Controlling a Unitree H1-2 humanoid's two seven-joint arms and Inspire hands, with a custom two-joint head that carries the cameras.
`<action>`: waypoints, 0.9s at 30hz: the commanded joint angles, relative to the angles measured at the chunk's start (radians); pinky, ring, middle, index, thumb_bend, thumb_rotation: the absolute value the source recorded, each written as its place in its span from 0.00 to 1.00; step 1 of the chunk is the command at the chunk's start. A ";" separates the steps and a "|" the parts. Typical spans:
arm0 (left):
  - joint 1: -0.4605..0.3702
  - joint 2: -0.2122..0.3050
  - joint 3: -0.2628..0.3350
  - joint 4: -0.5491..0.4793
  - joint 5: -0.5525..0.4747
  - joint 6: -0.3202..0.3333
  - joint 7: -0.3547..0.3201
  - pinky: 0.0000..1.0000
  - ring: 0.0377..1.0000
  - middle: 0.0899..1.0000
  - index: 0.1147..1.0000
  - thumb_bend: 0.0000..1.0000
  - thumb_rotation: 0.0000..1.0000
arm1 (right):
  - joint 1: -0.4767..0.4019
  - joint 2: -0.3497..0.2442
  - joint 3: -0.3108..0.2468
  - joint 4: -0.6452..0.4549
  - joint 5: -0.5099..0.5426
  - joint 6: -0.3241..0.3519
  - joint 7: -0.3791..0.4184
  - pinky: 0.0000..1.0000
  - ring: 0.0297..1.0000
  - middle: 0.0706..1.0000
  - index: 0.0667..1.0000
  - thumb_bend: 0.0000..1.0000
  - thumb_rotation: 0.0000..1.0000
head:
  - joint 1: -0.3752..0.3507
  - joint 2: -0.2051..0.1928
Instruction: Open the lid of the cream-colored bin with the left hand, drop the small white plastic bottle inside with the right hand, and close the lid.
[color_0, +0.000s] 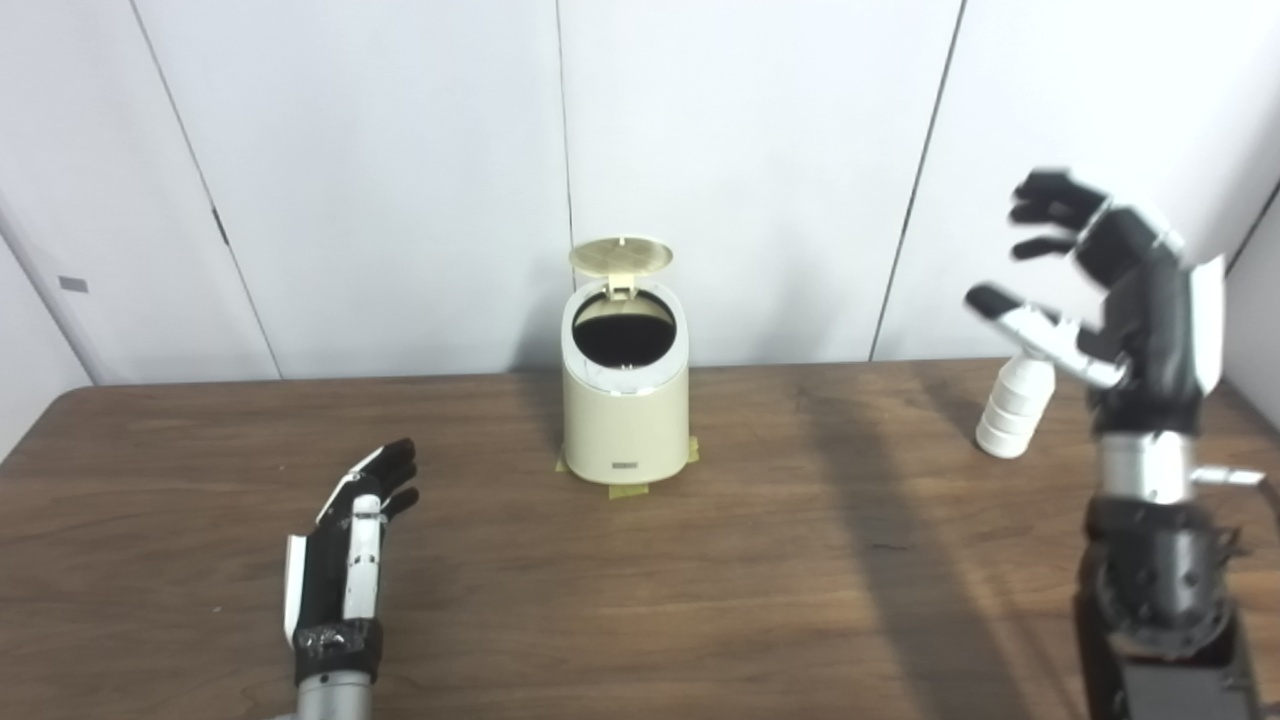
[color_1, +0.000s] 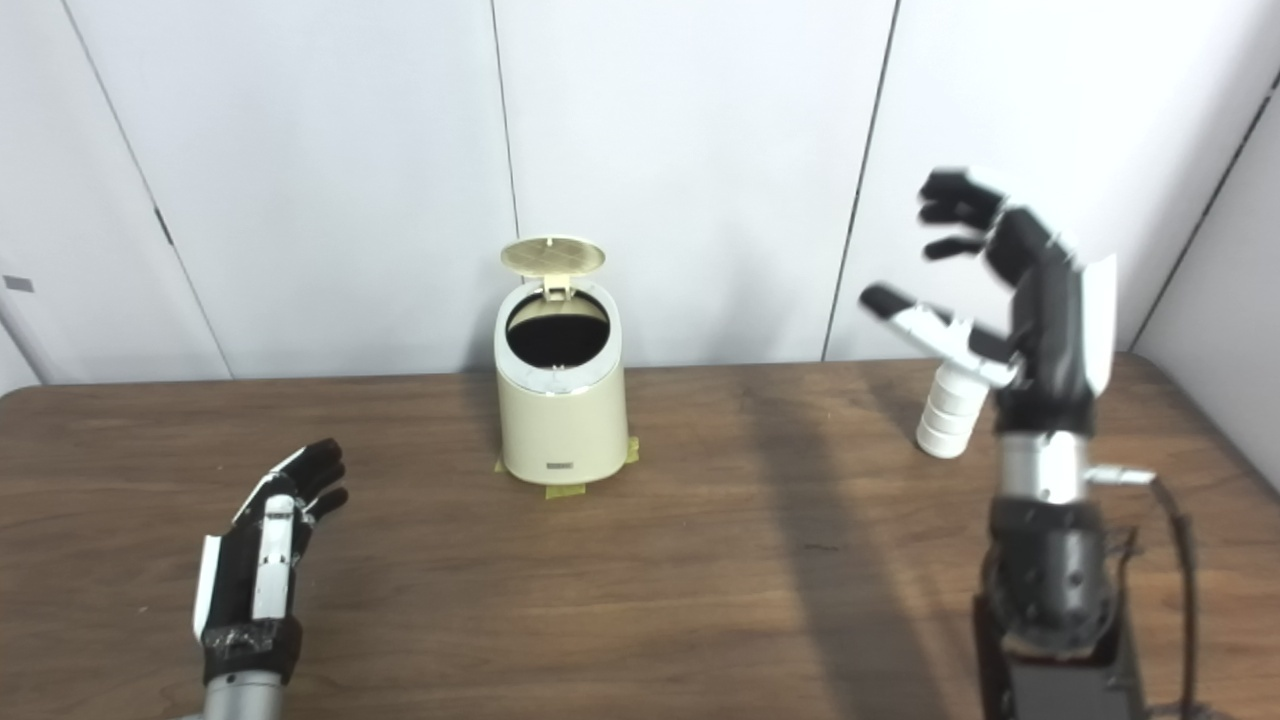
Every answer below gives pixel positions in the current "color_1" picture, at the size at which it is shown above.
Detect cream-colored round bin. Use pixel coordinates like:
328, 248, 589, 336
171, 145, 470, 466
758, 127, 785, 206
493, 235, 629, 486

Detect small white plastic bottle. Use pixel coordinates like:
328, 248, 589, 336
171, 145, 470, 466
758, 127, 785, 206
916, 360, 991, 460

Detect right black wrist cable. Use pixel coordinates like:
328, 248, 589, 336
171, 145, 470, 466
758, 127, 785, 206
1085, 465, 1201, 720

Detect cream round bin lid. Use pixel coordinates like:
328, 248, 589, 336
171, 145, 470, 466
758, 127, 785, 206
500, 235, 607, 301

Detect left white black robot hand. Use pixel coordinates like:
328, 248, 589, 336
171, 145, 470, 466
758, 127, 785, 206
192, 438, 350, 686

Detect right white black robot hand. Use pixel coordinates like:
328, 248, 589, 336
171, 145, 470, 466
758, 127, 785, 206
860, 168, 1118, 436

